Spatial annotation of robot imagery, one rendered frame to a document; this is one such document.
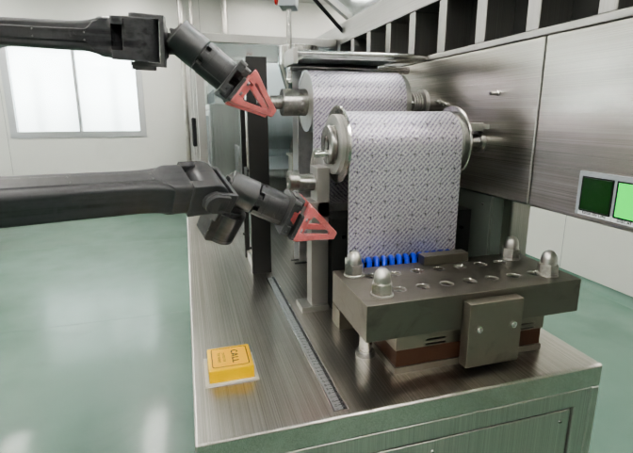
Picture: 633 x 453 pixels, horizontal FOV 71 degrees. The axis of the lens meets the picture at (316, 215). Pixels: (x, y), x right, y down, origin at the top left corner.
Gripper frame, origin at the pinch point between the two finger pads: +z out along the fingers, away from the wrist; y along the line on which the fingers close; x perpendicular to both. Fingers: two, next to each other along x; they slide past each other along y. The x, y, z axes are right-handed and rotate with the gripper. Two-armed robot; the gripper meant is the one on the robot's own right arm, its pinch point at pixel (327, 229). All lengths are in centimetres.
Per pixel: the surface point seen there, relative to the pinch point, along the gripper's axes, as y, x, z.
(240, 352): 9.8, -23.0, -7.4
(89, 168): -547, -142, -123
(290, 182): -8.9, 4.2, -7.9
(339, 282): 6.9, -6.5, 3.9
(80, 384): -135, -144, -27
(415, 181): -2.2, 15.2, 12.7
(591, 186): 19.5, 26.0, 28.4
